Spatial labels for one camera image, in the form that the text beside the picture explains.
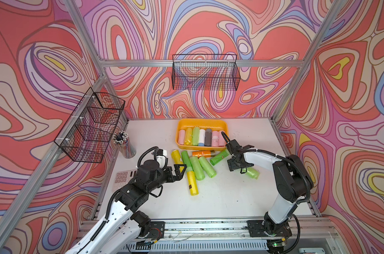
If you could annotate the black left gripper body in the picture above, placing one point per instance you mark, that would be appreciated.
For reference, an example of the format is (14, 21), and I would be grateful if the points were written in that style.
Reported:
(162, 178)

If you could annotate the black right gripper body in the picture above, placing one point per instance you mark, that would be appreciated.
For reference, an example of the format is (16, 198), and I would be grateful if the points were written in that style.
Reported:
(233, 163)

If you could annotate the light green roll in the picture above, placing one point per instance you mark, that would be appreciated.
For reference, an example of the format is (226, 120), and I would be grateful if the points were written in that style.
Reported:
(207, 167)
(195, 136)
(197, 168)
(252, 173)

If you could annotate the green roll with label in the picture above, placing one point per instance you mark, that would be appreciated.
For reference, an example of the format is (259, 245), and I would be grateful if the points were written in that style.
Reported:
(219, 157)

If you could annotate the pink trash bag roll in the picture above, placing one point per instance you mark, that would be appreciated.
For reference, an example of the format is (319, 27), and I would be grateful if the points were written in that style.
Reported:
(221, 140)
(215, 139)
(181, 137)

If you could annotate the grey trash bag roll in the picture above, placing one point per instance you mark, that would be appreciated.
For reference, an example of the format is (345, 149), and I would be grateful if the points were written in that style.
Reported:
(208, 138)

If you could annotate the green yellow trash bag roll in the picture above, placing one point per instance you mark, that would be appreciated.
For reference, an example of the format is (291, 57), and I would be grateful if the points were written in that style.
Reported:
(193, 189)

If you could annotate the white blue trash bag roll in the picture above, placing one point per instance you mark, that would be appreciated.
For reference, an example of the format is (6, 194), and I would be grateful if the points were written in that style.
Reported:
(201, 137)

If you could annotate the orange plastic storage box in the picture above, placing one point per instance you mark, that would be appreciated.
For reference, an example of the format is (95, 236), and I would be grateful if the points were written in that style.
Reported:
(214, 124)

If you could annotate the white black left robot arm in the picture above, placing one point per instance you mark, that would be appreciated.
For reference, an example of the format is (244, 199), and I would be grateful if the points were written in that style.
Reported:
(123, 218)

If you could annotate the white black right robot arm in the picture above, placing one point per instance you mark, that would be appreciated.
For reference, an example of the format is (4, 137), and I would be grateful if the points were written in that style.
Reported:
(292, 181)

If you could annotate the pink calculator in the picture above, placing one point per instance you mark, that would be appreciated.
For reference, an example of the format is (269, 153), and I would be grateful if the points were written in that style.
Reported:
(122, 178)

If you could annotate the cup of pens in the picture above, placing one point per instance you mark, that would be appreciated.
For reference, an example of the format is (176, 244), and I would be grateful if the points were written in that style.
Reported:
(122, 140)

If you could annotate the black wire basket left wall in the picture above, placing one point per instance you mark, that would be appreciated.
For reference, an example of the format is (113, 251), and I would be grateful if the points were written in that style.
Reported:
(93, 123)

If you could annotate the black wire basket wall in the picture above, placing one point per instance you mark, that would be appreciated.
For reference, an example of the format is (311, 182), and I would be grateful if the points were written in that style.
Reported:
(93, 123)
(209, 72)

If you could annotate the black wire basket back wall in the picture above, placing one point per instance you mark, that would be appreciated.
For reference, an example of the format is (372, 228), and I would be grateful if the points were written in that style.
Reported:
(209, 72)

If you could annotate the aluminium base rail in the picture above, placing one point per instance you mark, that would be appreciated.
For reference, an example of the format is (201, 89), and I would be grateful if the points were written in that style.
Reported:
(309, 227)

